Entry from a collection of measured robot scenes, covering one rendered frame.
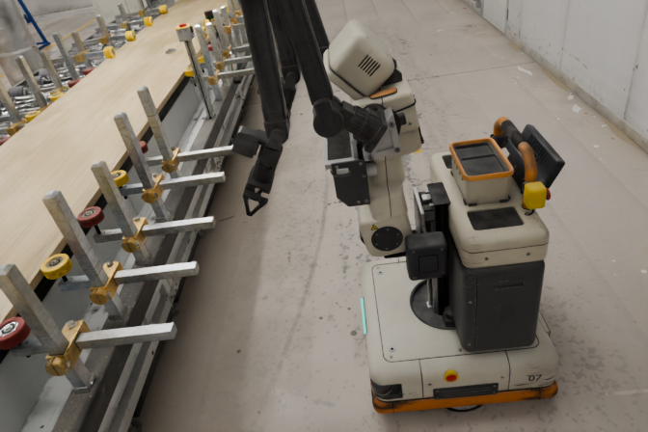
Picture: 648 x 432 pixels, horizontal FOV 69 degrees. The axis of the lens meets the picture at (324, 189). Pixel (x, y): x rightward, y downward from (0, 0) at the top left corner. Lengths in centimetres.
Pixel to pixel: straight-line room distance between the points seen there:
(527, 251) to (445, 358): 53
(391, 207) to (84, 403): 101
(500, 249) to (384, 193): 38
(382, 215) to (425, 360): 57
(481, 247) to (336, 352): 99
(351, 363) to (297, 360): 24
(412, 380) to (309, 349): 61
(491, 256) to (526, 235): 12
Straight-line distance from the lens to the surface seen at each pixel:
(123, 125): 180
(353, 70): 127
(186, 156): 214
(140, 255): 178
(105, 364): 153
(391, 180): 148
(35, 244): 179
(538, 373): 188
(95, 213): 178
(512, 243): 146
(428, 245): 149
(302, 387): 212
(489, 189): 152
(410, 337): 185
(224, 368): 228
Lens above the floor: 172
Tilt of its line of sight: 33 degrees down
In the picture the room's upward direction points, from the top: 10 degrees counter-clockwise
